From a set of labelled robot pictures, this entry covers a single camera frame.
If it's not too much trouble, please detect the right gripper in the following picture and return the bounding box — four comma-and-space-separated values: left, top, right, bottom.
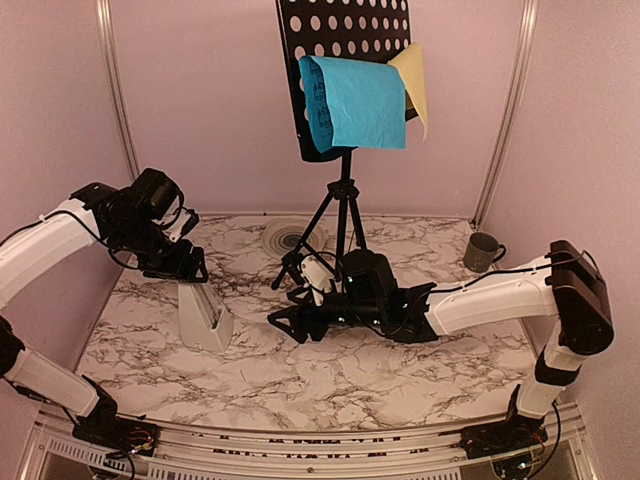
268, 285, 385, 343

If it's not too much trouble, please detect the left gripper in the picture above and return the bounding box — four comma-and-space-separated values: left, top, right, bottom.
112, 216, 208, 283

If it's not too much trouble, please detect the white metronome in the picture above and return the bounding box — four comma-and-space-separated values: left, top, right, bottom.
178, 283, 234, 353

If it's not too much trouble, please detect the blue sheet music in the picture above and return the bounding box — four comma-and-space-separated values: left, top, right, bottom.
298, 55, 406, 153

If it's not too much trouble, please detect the black music stand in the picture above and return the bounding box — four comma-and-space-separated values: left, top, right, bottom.
276, 1, 428, 283

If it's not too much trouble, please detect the yellow sheet music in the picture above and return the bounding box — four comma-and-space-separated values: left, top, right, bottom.
387, 43, 429, 141

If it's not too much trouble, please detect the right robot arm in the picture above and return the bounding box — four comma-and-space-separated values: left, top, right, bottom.
268, 240, 614, 448

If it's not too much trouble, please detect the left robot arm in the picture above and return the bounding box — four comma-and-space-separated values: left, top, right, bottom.
1, 168, 208, 445

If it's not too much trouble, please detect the grey collapsible bowl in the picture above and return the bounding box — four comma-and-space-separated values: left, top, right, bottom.
261, 217, 327, 260

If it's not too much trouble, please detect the grey mug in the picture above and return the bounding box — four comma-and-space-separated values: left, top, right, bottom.
463, 232, 507, 273

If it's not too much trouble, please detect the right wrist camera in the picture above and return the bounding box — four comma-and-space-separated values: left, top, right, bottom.
282, 252, 337, 306

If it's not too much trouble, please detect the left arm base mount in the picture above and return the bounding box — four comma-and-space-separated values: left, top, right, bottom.
72, 376, 160, 456

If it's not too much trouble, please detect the aluminium front rail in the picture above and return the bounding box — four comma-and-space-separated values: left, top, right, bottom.
17, 403, 602, 479

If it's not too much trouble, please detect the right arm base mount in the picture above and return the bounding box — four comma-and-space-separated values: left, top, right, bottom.
458, 386, 548, 459

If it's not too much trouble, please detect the left aluminium frame post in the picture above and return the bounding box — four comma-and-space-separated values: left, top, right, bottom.
95, 0, 141, 180

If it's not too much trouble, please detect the aluminium frame post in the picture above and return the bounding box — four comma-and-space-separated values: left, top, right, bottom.
472, 0, 539, 228
95, 0, 141, 180

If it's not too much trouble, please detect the right aluminium frame post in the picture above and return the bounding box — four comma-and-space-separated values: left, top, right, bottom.
472, 0, 539, 228

